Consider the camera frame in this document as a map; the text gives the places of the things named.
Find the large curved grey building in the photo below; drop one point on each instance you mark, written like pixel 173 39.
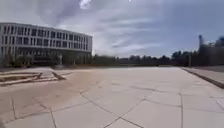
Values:
pixel 40 41

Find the stone bordered planting beds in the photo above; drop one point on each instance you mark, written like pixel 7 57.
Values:
pixel 30 77

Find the row of trees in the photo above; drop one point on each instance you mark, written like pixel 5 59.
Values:
pixel 160 60

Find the dark kerb strip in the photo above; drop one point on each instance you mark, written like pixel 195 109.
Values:
pixel 206 78

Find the trees before building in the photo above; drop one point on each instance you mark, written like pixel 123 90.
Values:
pixel 36 59

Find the grey stone slab plaza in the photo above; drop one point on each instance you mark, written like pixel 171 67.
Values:
pixel 133 96

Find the tall chimney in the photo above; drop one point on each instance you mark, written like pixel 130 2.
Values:
pixel 200 40

